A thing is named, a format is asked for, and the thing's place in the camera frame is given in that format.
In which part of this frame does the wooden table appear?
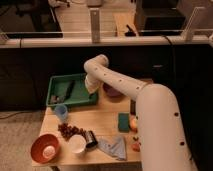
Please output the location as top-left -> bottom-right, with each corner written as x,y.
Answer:
31,78 -> 154,171

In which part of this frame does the black spatula in tray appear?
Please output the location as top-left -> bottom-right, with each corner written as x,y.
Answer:
65,81 -> 75,99

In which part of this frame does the white egg in bowl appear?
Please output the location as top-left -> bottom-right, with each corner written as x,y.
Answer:
43,146 -> 55,159

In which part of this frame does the green plastic tray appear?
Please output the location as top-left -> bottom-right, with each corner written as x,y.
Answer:
46,73 -> 98,108

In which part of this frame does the small black block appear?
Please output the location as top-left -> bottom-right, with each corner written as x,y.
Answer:
130,100 -> 136,115

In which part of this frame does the peach fruit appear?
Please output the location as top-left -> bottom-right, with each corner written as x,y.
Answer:
130,117 -> 137,132

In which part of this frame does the blue plastic cup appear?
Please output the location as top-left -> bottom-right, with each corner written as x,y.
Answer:
54,105 -> 68,122

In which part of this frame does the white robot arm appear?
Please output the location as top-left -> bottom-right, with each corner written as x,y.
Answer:
84,54 -> 198,171

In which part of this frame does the metal can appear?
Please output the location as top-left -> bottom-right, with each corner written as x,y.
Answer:
86,131 -> 98,148

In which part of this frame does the orange bowl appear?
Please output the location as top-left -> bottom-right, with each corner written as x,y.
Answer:
31,134 -> 60,164

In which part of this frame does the blue grey cloth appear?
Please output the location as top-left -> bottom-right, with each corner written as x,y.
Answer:
98,136 -> 127,161

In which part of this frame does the green sponge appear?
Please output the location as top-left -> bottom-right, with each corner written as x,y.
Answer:
118,113 -> 129,132

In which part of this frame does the black monitor box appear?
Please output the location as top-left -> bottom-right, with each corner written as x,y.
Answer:
134,0 -> 185,36

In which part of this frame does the white post on counter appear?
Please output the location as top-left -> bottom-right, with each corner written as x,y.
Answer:
90,8 -> 100,43

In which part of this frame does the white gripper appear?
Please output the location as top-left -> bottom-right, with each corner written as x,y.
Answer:
85,75 -> 100,94

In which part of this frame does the small grey item in tray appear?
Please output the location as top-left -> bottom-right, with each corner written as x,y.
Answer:
50,95 -> 60,104

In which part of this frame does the bunch of dark grapes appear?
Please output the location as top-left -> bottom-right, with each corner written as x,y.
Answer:
58,123 -> 86,141

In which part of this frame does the white cup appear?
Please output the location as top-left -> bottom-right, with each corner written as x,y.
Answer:
69,135 -> 86,155

